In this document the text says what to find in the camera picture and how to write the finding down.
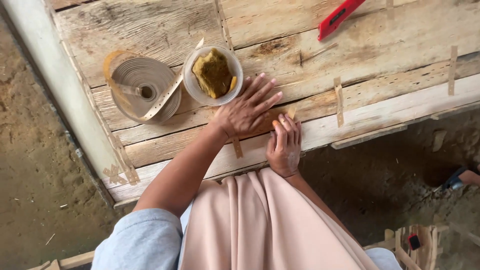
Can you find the short brown paper tape piece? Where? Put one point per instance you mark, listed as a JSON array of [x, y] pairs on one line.
[[291, 112]]

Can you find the person's right hand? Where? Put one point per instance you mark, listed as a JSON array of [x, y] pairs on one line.
[[285, 153]]

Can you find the red utility knife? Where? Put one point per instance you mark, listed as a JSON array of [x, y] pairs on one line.
[[337, 17]]

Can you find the small black red tool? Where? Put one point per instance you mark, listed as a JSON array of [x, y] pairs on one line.
[[414, 242]]

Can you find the pink cloth garment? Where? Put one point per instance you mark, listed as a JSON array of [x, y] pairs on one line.
[[262, 225]]

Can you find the weathered wooden veneer panel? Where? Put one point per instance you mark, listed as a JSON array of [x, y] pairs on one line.
[[337, 67]]

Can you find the pale wooden slat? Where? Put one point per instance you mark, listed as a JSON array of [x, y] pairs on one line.
[[67, 261]]

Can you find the grey sleeve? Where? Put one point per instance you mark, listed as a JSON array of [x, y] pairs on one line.
[[138, 242]]

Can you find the long perforated tape strip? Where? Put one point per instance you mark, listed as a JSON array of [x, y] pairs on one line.
[[224, 26]]

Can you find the blue sandal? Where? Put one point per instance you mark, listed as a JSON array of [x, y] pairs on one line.
[[452, 180]]

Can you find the yellow-brown wet sponge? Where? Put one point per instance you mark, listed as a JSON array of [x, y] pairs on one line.
[[212, 73]]

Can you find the heap of wooden scraps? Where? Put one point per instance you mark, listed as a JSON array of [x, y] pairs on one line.
[[427, 247]]

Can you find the roll of perforated brown tape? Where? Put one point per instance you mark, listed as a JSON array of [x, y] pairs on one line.
[[144, 90]]

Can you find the crossed brown tape scraps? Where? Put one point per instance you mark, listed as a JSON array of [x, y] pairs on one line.
[[112, 174]]

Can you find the white post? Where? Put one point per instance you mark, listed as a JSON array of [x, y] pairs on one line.
[[56, 82]]

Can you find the clear plastic cup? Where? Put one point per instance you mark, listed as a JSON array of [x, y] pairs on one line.
[[195, 88]]

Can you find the brown tape strip on wood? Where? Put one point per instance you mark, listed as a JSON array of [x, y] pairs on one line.
[[452, 71], [339, 101], [237, 148]]

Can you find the person's left hand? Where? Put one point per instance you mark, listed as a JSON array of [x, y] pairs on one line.
[[240, 114]]

